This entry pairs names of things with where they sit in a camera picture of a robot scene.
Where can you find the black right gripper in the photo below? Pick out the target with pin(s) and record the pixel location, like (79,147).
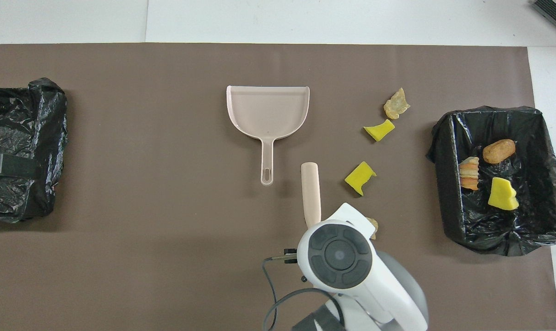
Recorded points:
(290,256)

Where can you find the beige hand brush black bristles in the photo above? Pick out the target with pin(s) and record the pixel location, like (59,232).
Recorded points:
(311,193)

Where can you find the yellow sponge piece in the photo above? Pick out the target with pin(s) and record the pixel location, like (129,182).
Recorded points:
(359,178)
(380,132)
(502,195)

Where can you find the beige plastic dustpan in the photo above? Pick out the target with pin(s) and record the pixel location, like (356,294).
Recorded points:
(268,112)

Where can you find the beige foam scrap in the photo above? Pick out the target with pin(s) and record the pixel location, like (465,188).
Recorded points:
(469,174)
(396,105)
(374,227)

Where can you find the brown bread-like trash piece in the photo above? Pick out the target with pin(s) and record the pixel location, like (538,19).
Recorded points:
(499,151)

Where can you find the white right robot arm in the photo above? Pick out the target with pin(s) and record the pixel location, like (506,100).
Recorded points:
(342,257)

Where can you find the black bag lined bin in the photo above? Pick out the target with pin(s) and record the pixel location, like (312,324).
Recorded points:
(535,133)
(20,119)

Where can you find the brown paper table mat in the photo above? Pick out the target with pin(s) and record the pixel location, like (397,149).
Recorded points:
(167,115)

